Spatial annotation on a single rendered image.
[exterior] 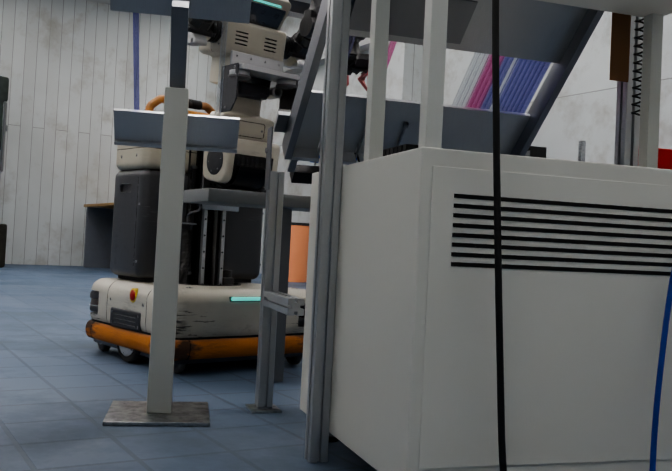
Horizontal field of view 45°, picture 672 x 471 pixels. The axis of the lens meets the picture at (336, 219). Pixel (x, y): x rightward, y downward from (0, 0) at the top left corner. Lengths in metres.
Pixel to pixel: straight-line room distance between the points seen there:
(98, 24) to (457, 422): 10.05
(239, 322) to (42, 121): 8.16
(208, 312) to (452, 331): 1.49
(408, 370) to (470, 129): 1.13
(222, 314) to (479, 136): 1.04
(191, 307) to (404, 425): 1.44
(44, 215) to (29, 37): 2.20
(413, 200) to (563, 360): 0.38
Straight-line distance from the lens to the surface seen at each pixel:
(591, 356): 1.49
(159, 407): 2.12
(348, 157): 2.26
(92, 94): 10.94
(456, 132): 2.33
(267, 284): 2.18
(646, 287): 1.55
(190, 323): 2.70
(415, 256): 1.32
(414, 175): 1.34
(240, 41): 2.92
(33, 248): 10.68
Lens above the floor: 0.46
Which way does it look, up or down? 2 degrees up
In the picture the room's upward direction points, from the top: 3 degrees clockwise
